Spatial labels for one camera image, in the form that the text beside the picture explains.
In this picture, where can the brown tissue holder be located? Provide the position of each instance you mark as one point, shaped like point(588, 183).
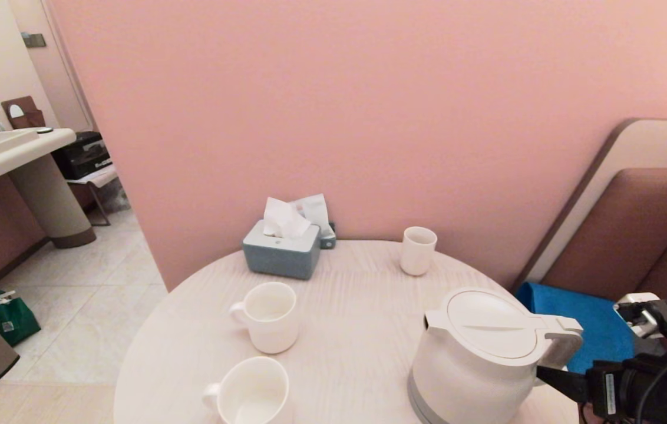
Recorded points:
point(24, 115)

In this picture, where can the teal tissue box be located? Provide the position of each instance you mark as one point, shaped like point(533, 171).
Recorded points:
point(280, 259)

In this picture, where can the black box appliance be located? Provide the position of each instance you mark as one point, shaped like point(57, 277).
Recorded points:
point(83, 156)

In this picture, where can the beige sink pedestal column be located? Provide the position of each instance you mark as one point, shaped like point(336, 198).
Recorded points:
point(50, 203)

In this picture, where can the luggage bench with metal legs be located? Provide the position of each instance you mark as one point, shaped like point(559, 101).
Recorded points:
point(95, 176)

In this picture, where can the blue cloth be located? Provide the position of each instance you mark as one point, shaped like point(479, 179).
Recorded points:
point(581, 330)

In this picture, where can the brown and cream padded sofa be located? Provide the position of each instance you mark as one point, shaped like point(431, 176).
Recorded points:
point(634, 229)

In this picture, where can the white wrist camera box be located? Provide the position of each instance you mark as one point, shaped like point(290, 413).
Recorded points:
point(637, 315)

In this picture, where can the white electric kettle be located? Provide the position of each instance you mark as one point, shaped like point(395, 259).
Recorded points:
point(475, 365)

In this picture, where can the green shopping bag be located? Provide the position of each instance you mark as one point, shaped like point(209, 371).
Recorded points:
point(12, 321)

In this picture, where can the cream door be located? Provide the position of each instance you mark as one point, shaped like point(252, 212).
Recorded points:
point(53, 76)

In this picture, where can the clear plastic bag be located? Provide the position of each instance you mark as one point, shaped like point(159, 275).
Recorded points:
point(115, 197)

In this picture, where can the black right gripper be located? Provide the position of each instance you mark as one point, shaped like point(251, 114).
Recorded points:
point(610, 388)

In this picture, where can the small teal box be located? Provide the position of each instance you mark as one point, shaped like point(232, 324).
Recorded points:
point(328, 240)

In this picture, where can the white ribbed mug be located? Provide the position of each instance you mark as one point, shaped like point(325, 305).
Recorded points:
point(268, 321)
point(254, 391)

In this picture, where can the white paper tissue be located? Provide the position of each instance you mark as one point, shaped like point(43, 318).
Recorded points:
point(283, 221)

